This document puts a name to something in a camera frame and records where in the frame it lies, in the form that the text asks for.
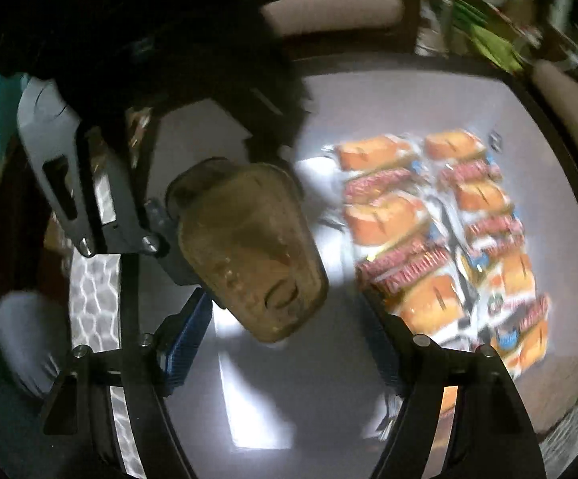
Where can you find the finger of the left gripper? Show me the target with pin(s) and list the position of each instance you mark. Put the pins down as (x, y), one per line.
(169, 255)

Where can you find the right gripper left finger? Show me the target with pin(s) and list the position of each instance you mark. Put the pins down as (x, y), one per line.
(152, 367)

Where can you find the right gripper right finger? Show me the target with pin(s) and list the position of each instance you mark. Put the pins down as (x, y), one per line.
(492, 435)

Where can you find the grey patterned table cloth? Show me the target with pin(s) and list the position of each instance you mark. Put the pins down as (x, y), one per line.
(94, 310)

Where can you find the snack bread package sheet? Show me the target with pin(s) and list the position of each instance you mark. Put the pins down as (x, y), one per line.
(437, 241)

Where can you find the green bag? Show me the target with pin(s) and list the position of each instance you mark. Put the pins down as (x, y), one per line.
(476, 24)

